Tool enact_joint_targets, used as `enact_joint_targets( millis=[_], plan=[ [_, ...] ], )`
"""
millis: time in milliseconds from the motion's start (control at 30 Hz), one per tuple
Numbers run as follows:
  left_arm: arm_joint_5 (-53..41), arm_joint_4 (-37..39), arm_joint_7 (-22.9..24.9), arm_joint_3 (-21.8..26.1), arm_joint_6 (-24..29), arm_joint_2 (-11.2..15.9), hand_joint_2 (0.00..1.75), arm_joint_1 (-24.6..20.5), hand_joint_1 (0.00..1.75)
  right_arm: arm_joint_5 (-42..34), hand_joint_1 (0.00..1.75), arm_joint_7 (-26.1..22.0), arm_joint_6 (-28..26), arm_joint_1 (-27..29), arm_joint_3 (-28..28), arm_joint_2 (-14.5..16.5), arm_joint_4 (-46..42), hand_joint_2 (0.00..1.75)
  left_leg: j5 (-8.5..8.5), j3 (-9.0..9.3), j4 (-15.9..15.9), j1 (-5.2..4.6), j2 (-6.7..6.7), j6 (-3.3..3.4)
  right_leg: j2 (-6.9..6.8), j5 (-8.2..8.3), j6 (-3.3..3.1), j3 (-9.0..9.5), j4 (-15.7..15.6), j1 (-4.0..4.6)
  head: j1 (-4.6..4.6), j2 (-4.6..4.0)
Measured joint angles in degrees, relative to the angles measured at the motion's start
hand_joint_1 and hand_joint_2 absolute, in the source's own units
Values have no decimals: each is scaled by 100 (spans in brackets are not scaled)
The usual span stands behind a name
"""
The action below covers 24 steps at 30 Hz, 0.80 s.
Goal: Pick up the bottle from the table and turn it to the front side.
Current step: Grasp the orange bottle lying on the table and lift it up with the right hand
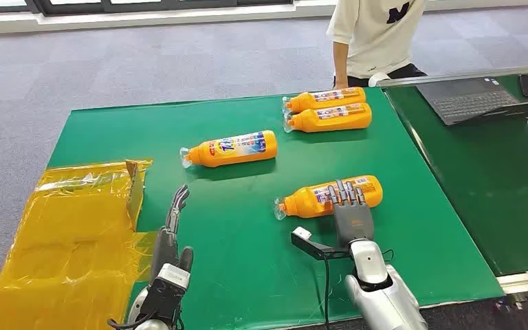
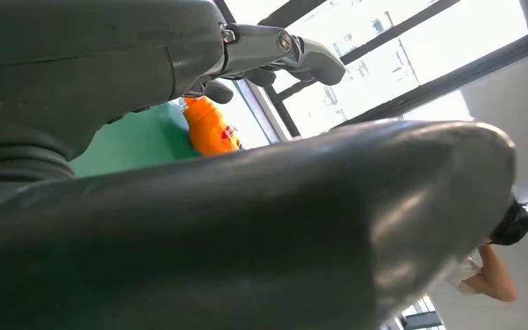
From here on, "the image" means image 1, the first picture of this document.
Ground green table mat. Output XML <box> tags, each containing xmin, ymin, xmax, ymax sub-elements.
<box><xmin>47</xmin><ymin>87</ymin><xmax>505</xmax><ymax>325</ymax></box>

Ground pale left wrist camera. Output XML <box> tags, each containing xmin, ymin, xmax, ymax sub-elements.
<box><xmin>153</xmin><ymin>263</ymin><xmax>191</xmax><ymax>294</ymax></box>

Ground green side table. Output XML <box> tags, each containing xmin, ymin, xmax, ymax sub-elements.
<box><xmin>375</xmin><ymin>66</ymin><xmax>528</xmax><ymax>295</ymax></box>

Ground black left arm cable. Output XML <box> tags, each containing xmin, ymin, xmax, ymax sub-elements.
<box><xmin>106</xmin><ymin>311</ymin><xmax>161</xmax><ymax>330</ymax></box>

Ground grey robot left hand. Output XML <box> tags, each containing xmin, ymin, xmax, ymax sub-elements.
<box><xmin>148</xmin><ymin>184</ymin><xmax>195</xmax><ymax>281</ymax></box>

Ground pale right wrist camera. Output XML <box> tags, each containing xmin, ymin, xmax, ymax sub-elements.
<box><xmin>290</xmin><ymin>226</ymin><xmax>351</xmax><ymax>261</ymax></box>

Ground yellow plastic wrapped cardboard box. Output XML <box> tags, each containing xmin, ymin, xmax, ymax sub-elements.
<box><xmin>0</xmin><ymin>159</ymin><xmax>158</xmax><ymax>330</ymax></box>

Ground dark grey laptop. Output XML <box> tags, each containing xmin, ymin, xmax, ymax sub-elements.
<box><xmin>416</xmin><ymin>76</ymin><xmax>528</xmax><ymax>127</ymax></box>

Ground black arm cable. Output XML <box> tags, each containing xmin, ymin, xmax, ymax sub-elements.
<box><xmin>106</xmin><ymin>311</ymin><xmax>161</xmax><ymax>330</ymax></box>
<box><xmin>322</xmin><ymin>256</ymin><xmax>334</xmax><ymax>330</ymax></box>

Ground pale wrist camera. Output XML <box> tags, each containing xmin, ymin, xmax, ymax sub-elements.
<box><xmin>153</xmin><ymin>263</ymin><xmax>191</xmax><ymax>294</ymax></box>
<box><xmin>290</xmin><ymin>226</ymin><xmax>351</xmax><ymax>261</ymax></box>

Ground person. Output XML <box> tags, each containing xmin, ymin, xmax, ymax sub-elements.
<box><xmin>327</xmin><ymin>0</ymin><xmax>429</xmax><ymax>90</ymax></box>

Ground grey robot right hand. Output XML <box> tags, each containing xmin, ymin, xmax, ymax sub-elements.
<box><xmin>327</xmin><ymin>179</ymin><xmax>376</xmax><ymax>250</ymax></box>

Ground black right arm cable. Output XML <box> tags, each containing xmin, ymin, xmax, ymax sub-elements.
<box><xmin>322</xmin><ymin>256</ymin><xmax>334</xmax><ymax>330</ymax></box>

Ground orange detergent bottle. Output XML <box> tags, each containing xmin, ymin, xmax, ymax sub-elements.
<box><xmin>179</xmin><ymin>130</ymin><xmax>278</xmax><ymax>170</ymax></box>
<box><xmin>274</xmin><ymin>175</ymin><xmax>384</xmax><ymax>222</ymax></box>
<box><xmin>282</xmin><ymin>87</ymin><xmax>367</xmax><ymax>115</ymax></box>
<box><xmin>283</xmin><ymin>102</ymin><xmax>373</xmax><ymax>134</ymax></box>

